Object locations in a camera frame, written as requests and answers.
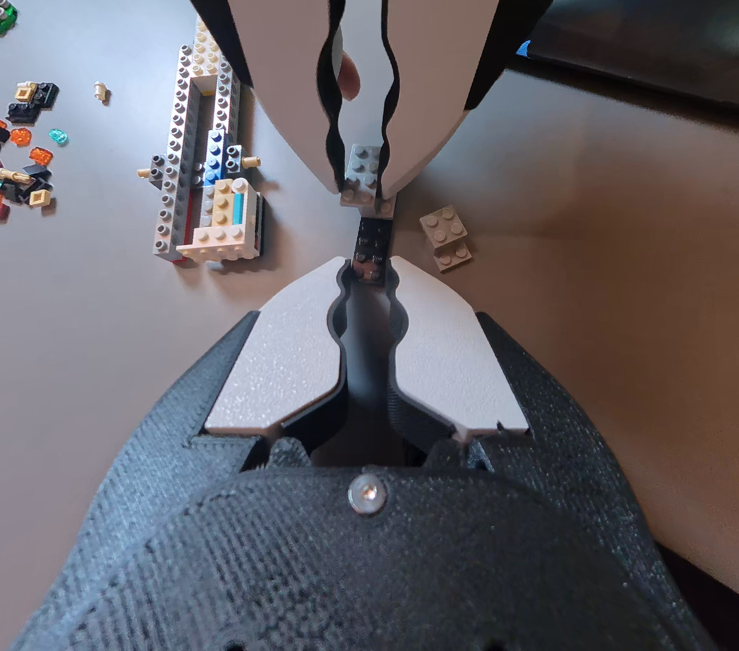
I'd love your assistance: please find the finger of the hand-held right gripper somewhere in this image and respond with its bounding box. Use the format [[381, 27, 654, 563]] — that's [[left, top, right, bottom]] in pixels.
[[205, 0, 348, 196], [377, 0, 527, 200]]

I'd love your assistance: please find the person's right hand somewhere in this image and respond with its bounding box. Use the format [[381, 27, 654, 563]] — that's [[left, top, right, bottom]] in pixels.
[[336, 50, 363, 102]]

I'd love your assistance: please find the grey lego vehicle chassis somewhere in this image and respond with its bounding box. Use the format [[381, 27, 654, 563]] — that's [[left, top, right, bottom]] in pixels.
[[137, 16, 264, 266]]

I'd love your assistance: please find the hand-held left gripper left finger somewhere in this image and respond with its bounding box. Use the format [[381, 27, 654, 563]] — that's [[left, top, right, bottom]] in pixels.
[[205, 257, 352, 454]]

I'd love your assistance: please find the pile of small lego pieces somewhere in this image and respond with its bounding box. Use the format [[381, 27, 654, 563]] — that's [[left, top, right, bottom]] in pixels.
[[0, 80, 70, 225]]

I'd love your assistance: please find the long black lego plate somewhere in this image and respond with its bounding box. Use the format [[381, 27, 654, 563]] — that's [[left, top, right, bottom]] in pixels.
[[351, 212, 398, 287]]

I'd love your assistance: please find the dark bag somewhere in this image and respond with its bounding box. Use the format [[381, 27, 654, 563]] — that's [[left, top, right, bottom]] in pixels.
[[515, 0, 739, 110]]

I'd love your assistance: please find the tan lego brick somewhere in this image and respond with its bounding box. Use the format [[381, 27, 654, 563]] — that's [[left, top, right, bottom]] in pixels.
[[420, 205, 473, 274]]

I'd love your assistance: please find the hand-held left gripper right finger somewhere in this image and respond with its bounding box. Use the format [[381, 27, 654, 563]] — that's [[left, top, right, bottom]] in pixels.
[[388, 255, 531, 456]]

